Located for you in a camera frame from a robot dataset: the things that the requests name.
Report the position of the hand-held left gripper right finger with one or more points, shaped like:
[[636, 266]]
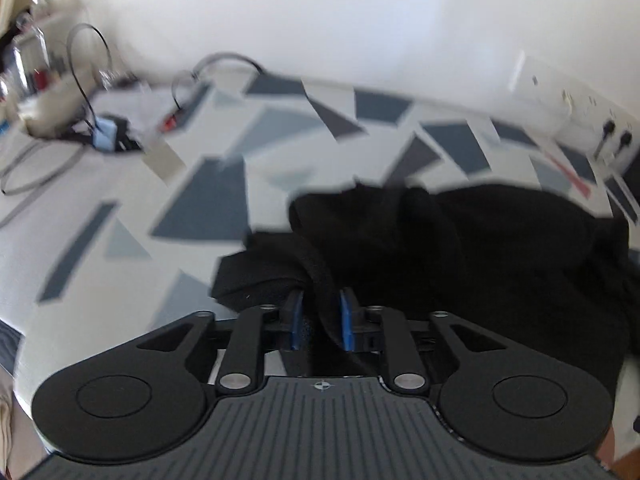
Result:
[[347, 320]]

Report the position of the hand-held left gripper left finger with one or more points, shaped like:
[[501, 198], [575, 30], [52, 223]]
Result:
[[296, 320]]

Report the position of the black garment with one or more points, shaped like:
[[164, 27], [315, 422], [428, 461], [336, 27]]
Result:
[[450, 260]]

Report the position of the black adapter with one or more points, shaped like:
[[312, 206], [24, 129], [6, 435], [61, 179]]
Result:
[[132, 144]]

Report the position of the light blue device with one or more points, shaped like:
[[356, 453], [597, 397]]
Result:
[[106, 135]]

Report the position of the black plug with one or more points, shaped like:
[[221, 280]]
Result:
[[623, 141], [606, 132]]

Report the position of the clear organizer box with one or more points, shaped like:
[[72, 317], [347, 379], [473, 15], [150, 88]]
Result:
[[25, 70]]

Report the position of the white wall socket panel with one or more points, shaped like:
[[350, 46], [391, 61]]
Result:
[[540, 90]]

